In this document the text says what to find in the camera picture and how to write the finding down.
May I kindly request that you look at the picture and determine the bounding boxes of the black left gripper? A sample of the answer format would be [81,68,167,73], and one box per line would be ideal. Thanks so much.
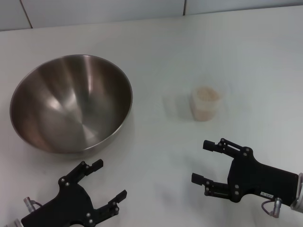
[20,159,128,227]

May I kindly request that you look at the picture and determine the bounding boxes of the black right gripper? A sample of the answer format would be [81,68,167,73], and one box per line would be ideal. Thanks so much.
[191,138,298,206]

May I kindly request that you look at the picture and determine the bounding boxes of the clear plastic measuring cup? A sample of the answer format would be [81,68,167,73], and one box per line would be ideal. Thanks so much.
[189,80,230,122]

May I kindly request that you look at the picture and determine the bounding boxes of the white rice grains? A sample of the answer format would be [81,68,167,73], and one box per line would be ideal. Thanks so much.
[191,86,223,122]

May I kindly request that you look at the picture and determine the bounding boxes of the stainless steel mixing bowl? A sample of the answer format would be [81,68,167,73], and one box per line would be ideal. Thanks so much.
[9,54,134,159]

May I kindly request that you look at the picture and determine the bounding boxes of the left gripper cable with plug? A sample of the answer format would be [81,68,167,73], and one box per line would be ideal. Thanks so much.
[23,196,45,212]

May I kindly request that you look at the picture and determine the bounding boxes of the gripper cable with plug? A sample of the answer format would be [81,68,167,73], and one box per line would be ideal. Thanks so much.
[261,197,283,217]
[23,196,45,212]

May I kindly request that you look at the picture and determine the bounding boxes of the right gripper cable with plug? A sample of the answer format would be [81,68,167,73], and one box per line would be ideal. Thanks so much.
[261,197,283,217]

